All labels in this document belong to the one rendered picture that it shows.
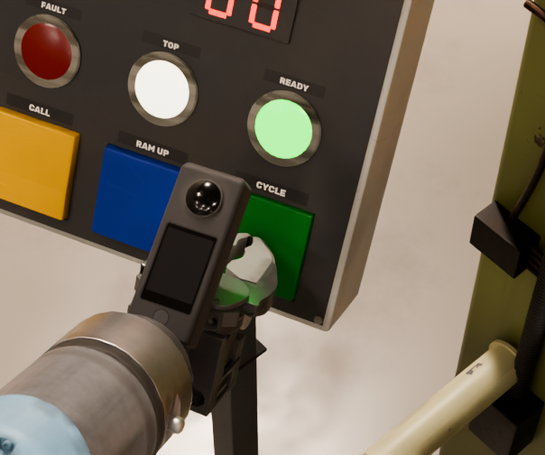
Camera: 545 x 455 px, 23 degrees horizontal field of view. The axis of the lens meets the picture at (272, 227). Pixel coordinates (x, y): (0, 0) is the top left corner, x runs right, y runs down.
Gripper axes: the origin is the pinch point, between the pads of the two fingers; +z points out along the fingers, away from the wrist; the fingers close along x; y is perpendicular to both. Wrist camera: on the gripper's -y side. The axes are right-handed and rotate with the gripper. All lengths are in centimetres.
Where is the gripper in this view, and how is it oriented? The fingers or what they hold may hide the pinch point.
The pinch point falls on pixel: (254, 238)
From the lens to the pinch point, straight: 99.0
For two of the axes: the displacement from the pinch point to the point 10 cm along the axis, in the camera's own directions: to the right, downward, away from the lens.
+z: 3.5, -3.2, 8.8
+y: -2.0, 8.9, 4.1
